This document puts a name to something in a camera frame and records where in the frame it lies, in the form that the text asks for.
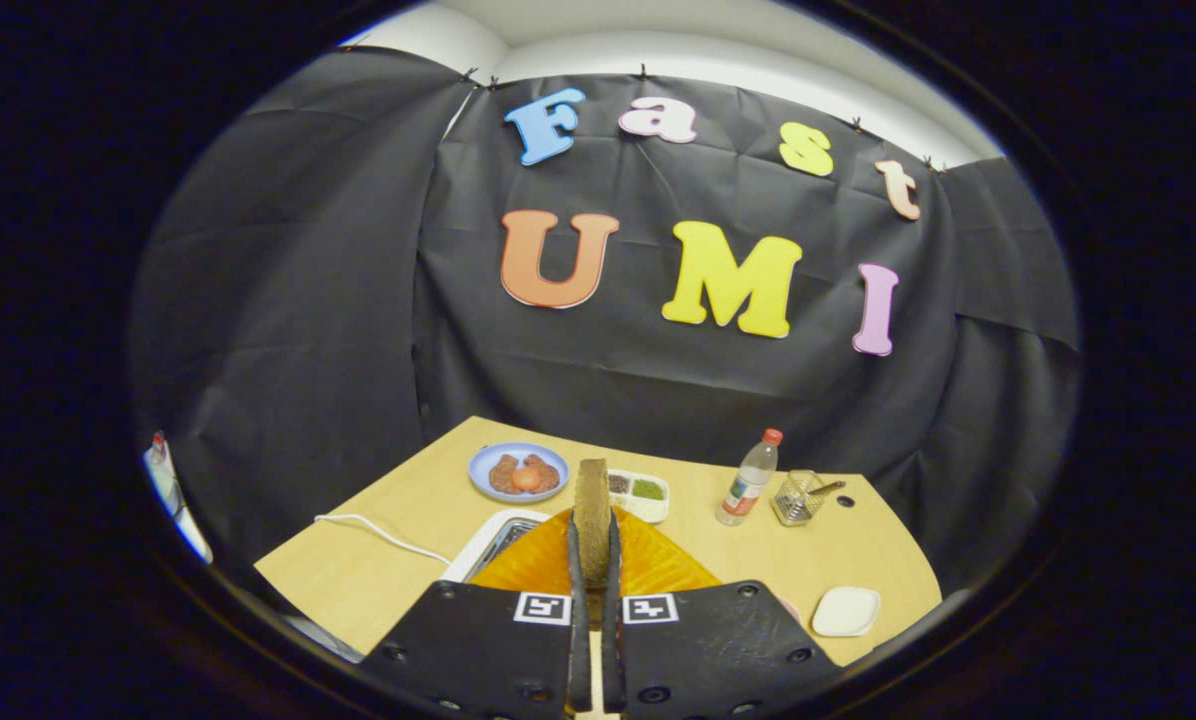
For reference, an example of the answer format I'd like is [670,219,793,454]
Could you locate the clear plastic water bottle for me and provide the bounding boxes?
[716,428,784,527]

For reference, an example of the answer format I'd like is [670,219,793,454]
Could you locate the red-brown food pieces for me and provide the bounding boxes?
[489,454,561,495]

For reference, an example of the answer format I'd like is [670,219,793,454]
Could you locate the white divided condiment tray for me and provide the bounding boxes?
[608,469,670,524]

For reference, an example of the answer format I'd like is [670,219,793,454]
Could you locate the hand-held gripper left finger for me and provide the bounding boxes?
[358,507,595,720]

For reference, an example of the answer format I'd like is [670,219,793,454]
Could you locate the white square plate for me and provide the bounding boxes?
[811,586,881,638]

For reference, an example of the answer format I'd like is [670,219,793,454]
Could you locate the metal wire cutlery holder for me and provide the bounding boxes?
[771,470,825,527]

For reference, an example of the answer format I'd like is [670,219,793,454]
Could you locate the white toaster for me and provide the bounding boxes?
[443,508,556,583]

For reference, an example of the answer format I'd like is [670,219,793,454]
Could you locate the brown toast bread slice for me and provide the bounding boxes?
[574,459,613,593]

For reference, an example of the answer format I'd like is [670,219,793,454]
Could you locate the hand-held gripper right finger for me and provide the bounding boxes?
[602,507,845,720]

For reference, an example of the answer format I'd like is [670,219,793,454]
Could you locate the white toaster cable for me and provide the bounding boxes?
[315,513,453,567]

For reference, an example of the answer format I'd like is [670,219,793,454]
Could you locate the blue plate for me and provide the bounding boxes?
[469,443,570,504]

